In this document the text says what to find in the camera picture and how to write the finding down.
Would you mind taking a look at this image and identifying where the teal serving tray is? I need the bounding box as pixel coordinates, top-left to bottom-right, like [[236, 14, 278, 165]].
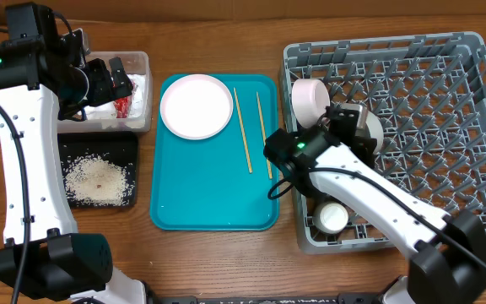
[[150, 74, 279, 231]]

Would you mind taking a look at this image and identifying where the grey bowl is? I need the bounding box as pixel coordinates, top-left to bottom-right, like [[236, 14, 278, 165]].
[[364, 111, 384, 155]]

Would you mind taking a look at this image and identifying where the white paper cup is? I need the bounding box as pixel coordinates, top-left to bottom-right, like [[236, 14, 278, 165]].
[[313, 202, 349, 235]]

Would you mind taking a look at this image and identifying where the small pink bowl with crumbs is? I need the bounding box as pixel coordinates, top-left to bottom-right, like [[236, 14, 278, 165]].
[[292, 79, 330, 128]]

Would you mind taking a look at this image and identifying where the clear plastic bin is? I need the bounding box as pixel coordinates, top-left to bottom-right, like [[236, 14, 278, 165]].
[[57, 52, 153, 133]]

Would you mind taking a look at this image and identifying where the red snack wrapper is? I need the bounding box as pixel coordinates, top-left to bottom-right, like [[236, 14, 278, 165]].
[[113, 96, 132, 118]]

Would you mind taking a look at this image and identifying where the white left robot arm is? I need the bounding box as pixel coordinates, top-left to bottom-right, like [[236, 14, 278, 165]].
[[0, 3, 157, 303]]

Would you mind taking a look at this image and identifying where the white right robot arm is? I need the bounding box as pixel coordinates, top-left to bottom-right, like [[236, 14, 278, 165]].
[[263, 106, 486, 303]]

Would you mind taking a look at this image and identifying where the black plastic tray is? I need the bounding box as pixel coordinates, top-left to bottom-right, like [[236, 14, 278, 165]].
[[58, 132, 138, 209]]

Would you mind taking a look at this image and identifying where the white napkin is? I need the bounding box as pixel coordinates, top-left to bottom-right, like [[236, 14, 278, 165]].
[[84, 74, 147, 120]]

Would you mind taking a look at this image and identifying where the spilled rice crumbs pile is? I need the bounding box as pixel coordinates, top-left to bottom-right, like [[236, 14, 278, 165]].
[[62, 155, 135, 207]]

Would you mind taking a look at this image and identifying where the grey dishwasher rack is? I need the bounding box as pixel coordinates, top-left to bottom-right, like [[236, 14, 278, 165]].
[[279, 31, 486, 255]]

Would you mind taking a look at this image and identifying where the large pink plate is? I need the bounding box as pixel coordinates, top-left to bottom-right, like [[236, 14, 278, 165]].
[[159, 74, 234, 140]]

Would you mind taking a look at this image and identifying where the wooden chopstick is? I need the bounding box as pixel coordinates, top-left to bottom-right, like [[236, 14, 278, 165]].
[[256, 91, 273, 180], [233, 87, 253, 174]]

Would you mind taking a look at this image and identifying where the black rail at table edge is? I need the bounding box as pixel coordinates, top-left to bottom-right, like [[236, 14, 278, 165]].
[[141, 276, 413, 304]]

